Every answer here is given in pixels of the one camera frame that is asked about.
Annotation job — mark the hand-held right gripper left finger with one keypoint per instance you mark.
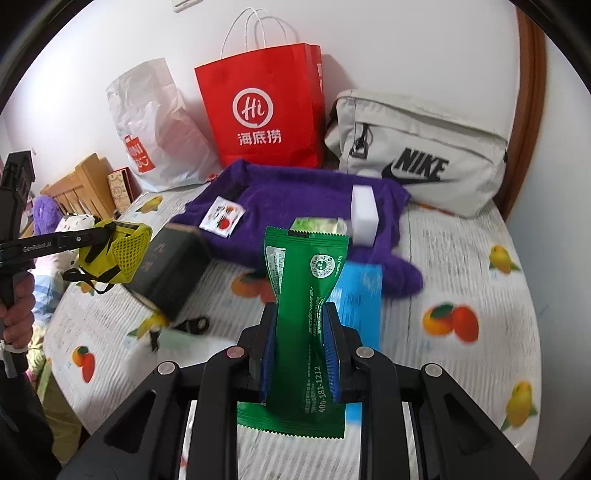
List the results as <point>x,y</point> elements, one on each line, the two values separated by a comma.
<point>270,350</point>

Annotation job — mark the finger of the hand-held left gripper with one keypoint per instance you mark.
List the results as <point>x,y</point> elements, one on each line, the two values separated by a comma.
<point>83,240</point>

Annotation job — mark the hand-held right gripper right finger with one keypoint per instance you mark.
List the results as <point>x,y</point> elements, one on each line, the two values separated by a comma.
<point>330,350</point>

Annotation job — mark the yellow mesh pouch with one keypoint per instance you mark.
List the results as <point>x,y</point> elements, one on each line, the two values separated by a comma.
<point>127,251</point>

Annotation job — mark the green foil packet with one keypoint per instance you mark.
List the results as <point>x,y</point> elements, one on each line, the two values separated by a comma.
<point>300,295</point>

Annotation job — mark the green wet wipes pack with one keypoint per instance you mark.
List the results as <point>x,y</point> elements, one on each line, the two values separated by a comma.
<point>323,226</point>

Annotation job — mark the small white sachet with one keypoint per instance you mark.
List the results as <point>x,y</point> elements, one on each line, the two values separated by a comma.
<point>221,216</point>

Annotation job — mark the white sponge block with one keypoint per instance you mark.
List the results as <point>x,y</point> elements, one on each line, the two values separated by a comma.
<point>364,212</point>

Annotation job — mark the person's left hand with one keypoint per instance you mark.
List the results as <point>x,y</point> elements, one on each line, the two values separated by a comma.
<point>23,314</point>

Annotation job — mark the white dotted pillow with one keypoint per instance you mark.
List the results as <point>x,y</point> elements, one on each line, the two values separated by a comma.
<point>74,224</point>

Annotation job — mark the purple plush toy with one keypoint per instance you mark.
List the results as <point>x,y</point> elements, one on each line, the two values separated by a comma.
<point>46,217</point>

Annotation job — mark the wooden headboard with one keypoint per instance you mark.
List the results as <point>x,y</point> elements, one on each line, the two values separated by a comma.
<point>87,184</point>

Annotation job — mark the blue tissue pack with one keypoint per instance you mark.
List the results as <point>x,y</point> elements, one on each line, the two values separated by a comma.
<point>362,300</point>

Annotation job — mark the brown patterned box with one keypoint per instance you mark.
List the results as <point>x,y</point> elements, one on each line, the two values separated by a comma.
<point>121,189</point>

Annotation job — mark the black tin box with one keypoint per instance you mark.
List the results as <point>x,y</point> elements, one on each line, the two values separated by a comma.
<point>171,272</point>

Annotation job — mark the white plastic bag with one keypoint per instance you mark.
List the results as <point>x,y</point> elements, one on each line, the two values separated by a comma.
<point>152,115</point>

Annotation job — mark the purple towel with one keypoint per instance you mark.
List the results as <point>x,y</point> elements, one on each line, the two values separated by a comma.
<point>286,194</point>

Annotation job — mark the pale green bed sheet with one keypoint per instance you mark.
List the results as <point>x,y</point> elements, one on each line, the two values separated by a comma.
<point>55,397</point>

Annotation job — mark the fruit printed tablecloth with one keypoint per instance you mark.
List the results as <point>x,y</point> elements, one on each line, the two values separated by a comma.
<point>461,258</point>

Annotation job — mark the beige waist bag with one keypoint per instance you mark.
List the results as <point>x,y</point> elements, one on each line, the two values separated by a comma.
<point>415,134</point>

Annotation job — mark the red paper bag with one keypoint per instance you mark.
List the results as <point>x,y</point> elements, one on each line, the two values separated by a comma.
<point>258,83</point>

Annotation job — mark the white light switch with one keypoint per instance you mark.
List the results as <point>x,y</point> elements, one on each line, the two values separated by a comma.
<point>187,3</point>

